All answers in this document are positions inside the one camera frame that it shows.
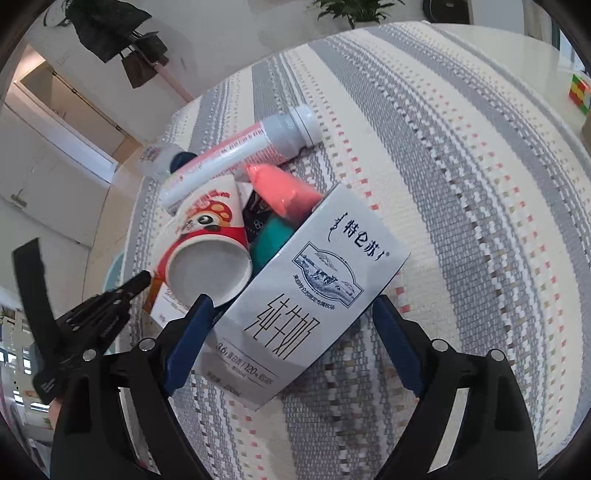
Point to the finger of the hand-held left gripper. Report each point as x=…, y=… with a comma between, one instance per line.
x=113, y=302

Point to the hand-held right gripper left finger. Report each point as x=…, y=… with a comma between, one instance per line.
x=190, y=339

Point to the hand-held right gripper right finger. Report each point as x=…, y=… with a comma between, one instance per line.
x=398, y=344

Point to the white grey milk carton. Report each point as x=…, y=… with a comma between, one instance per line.
x=304, y=295

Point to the white orange packet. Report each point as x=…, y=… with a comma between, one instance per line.
x=161, y=302

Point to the red white paper cup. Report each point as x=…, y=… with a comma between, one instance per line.
x=207, y=240

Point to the teal plastic object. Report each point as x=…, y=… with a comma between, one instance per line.
x=272, y=242

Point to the small black box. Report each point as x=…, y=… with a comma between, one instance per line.
x=256, y=214

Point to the grey cream striped tablecloth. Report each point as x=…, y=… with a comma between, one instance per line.
x=461, y=207

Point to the small bottle with blue cap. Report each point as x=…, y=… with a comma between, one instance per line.
x=159, y=159

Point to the white door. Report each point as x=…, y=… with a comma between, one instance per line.
x=69, y=124

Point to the pink white tube grey cap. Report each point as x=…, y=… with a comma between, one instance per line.
x=231, y=154

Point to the pink coat rack pole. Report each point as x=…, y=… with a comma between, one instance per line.
x=175, y=83

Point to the brown hanging bag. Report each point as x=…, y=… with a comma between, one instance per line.
x=141, y=62

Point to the colourful puzzle cube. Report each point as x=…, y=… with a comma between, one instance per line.
x=581, y=92

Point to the green potted plant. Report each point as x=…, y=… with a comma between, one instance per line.
x=360, y=9

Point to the black round device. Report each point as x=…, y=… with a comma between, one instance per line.
x=445, y=8

